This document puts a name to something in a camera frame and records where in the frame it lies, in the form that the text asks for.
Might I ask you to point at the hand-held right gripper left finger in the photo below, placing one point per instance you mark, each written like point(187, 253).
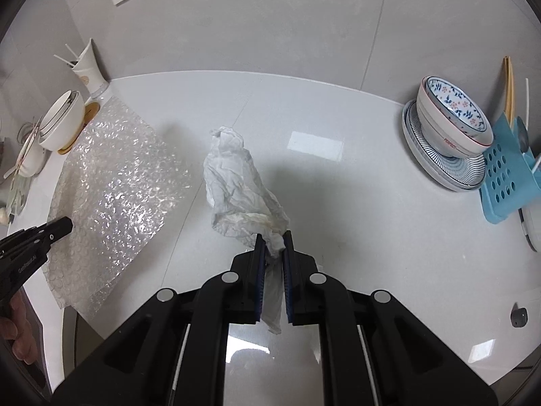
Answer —
point(249, 281)

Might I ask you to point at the blue floral bowl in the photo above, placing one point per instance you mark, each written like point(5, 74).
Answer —
point(458, 103)

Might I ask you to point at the white tissue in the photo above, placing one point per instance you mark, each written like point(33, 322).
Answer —
point(234, 186)

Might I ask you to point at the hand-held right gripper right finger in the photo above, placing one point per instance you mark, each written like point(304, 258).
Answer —
point(301, 281)

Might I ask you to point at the round wooden coaster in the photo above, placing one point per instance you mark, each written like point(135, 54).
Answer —
point(89, 112)

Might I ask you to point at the blue striped plate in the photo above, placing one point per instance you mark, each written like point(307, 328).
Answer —
point(424, 146)

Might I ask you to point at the clear glass dish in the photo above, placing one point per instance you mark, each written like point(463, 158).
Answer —
point(19, 192)

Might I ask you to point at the large white bowl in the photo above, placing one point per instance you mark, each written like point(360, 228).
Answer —
point(67, 129)

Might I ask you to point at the small dark grey object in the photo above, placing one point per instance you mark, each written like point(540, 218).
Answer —
point(518, 317)

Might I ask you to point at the white plate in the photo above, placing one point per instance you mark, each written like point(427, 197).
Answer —
point(422, 169)

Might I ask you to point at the white bowl black rim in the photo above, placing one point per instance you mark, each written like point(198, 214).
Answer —
point(59, 112)

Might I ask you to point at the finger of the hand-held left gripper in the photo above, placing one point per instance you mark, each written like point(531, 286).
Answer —
point(59, 226)

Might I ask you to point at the tall white cup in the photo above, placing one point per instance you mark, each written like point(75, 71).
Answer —
point(91, 76)

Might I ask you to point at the white plastic stick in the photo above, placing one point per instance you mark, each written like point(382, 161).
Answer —
point(64, 60)
point(72, 52)

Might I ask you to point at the bubble wrap sheet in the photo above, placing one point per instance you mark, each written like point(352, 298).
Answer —
point(114, 203)

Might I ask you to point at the white floral rice cooker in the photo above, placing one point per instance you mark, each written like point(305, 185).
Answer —
point(533, 228)

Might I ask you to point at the blue utensil holder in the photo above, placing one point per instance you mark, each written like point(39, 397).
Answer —
point(503, 186)

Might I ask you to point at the person's left hand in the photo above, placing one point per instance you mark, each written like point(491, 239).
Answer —
point(19, 330)

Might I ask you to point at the bundle of wooden chopsticks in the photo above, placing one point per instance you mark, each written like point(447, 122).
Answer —
point(509, 93)

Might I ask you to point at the metal spoon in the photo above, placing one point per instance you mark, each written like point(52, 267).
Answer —
point(523, 135)

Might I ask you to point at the white bowl red print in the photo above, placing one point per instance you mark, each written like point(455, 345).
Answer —
point(448, 139)

